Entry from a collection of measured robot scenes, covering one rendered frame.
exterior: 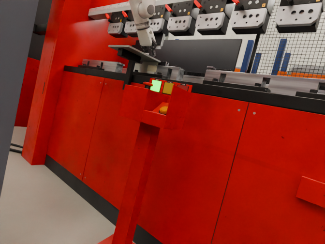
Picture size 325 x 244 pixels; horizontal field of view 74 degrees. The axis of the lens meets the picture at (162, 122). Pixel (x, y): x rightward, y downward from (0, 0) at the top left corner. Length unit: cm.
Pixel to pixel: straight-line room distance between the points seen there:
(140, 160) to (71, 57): 143
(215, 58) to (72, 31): 120
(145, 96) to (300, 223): 66
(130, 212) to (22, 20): 75
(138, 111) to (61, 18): 143
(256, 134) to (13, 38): 89
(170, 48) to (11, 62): 147
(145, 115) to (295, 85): 61
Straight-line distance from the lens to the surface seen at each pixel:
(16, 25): 87
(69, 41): 208
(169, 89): 90
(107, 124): 142
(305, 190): 85
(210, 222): 100
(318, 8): 110
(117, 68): 167
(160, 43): 144
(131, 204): 89
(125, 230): 94
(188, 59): 192
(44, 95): 204
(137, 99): 79
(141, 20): 134
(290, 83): 102
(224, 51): 178
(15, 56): 86
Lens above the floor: 73
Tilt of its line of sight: 4 degrees down
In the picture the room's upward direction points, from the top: 14 degrees clockwise
